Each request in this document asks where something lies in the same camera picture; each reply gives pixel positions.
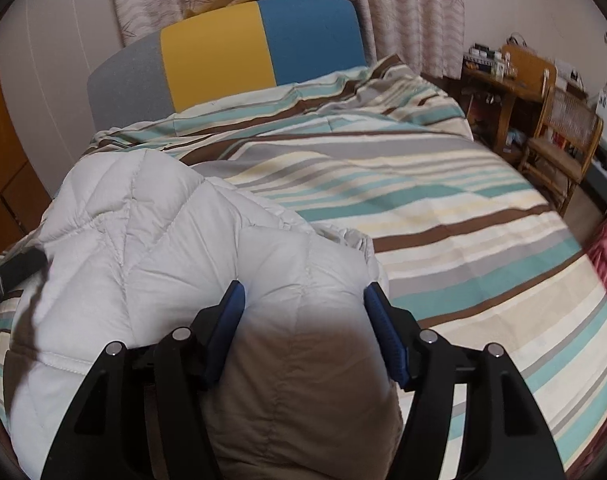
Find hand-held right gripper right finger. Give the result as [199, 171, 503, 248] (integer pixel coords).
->
[362, 281, 567, 480]

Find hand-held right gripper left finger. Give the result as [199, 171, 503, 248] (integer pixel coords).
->
[40, 280, 247, 480]

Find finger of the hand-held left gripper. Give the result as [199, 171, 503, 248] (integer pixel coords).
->
[0, 251, 49, 311]

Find white down jacket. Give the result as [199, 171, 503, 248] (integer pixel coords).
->
[6, 149, 404, 480]

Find wooden wardrobe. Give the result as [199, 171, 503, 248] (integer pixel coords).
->
[0, 35, 59, 273]

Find striped duvet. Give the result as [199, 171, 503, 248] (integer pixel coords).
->
[0, 52, 607, 480]

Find grey yellow blue headboard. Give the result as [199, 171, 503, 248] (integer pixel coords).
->
[86, 0, 369, 133]

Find wooden desk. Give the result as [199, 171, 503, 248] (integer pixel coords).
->
[461, 44, 558, 161]

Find wooden chair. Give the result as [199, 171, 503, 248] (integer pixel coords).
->
[518, 67, 604, 216]

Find group of small bottles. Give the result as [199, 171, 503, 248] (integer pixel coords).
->
[463, 42, 509, 78]

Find patterned beige curtain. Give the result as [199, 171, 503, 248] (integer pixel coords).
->
[108, 0, 484, 81]

